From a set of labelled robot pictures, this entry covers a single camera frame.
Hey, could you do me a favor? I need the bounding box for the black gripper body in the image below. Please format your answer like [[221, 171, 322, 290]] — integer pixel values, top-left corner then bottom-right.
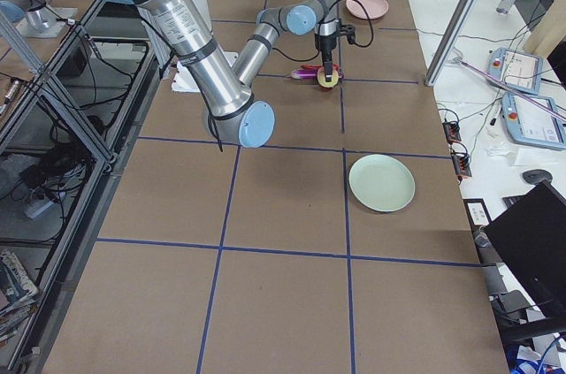
[[314, 33, 336, 54]]

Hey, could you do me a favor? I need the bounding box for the yellow pink peach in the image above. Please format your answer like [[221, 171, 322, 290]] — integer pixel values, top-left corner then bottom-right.
[[316, 67, 340, 89]]

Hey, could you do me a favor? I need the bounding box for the purple eggplant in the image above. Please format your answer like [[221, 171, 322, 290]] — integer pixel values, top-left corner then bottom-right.
[[288, 68, 325, 80]]

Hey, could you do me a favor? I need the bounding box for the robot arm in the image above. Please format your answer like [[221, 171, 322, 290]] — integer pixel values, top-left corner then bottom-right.
[[105, 0, 337, 148]]

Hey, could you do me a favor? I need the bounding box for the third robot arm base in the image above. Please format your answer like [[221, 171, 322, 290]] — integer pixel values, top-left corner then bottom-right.
[[1, 0, 78, 38]]

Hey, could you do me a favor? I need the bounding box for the red chili pepper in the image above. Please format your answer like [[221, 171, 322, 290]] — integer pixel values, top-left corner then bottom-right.
[[301, 64, 340, 72]]

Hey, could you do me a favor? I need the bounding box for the pink plate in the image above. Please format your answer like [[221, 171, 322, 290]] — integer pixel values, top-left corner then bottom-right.
[[346, 0, 389, 20]]

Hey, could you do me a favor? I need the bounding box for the green plate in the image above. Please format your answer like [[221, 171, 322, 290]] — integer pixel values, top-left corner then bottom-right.
[[348, 154, 416, 212]]

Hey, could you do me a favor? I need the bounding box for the far teach pendant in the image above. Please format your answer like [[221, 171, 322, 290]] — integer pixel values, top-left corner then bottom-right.
[[487, 48, 543, 95]]

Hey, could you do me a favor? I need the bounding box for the teach pendant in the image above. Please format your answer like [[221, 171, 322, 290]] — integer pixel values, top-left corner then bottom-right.
[[487, 48, 543, 95], [501, 92, 565, 150]]

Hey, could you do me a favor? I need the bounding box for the near teach pendant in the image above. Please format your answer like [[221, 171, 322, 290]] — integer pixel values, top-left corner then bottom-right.
[[501, 92, 565, 150]]

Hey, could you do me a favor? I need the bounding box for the black computer mouse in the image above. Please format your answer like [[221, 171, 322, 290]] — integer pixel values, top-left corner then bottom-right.
[[522, 169, 553, 185]]

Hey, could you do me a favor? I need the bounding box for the black monitor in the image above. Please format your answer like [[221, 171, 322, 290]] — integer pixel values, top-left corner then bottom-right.
[[485, 180, 565, 317]]

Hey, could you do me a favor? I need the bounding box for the white power strip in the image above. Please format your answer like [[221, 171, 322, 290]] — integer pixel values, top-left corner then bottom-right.
[[24, 197, 55, 219]]

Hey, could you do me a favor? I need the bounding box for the stack of books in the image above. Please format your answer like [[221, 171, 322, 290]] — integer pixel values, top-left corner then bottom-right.
[[1, 248, 40, 341]]

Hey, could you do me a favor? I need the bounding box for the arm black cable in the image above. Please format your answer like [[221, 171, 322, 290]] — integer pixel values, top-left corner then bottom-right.
[[272, 0, 375, 63]]

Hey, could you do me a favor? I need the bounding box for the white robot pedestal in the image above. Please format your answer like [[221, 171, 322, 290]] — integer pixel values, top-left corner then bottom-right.
[[180, 0, 241, 99]]

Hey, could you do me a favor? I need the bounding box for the aluminium frame post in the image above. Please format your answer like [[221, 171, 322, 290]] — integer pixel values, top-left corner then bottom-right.
[[424, 0, 477, 87]]

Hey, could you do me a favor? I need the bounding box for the aluminium frame rail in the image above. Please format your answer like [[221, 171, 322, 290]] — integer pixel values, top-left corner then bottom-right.
[[0, 0, 163, 374]]

